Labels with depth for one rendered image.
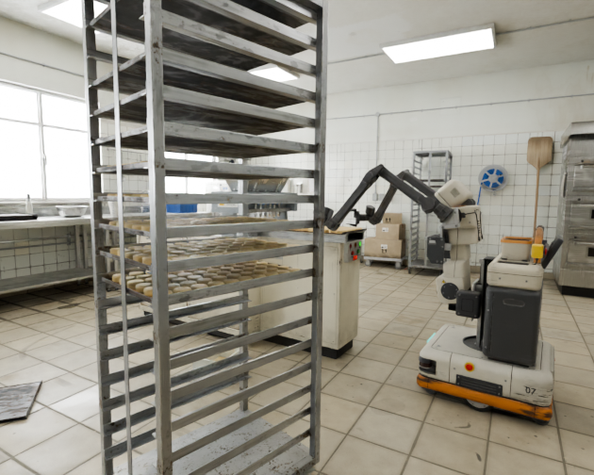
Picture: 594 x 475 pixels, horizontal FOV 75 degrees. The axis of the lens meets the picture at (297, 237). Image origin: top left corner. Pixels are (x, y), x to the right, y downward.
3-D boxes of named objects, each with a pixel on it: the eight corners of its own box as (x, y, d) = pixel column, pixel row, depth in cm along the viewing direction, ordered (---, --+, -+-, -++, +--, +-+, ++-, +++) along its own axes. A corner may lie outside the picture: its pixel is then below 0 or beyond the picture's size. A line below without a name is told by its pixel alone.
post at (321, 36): (314, 458, 153) (321, 4, 135) (320, 461, 151) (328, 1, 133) (308, 461, 151) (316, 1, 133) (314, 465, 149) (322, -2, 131)
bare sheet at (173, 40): (243, 72, 163) (243, 68, 163) (313, 47, 135) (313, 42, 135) (90, 26, 121) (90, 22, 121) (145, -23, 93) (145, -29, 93)
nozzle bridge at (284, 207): (211, 235, 300) (210, 191, 296) (267, 229, 361) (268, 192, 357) (243, 237, 282) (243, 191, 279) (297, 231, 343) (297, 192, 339)
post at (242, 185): (244, 412, 185) (243, 40, 166) (248, 415, 182) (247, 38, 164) (239, 415, 182) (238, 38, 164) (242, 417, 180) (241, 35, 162)
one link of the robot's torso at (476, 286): (486, 316, 238) (487, 276, 236) (478, 328, 215) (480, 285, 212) (440, 308, 253) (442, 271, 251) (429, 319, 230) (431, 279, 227)
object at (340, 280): (258, 340, 308) (258, 228, 298) (283, 328, 336) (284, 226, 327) (338, 362, 270) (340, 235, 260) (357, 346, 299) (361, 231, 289)
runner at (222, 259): (312, 251, 146) (312, 242, 146) (318, 251, 144) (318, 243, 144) (146, 272, 101) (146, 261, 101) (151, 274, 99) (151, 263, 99)
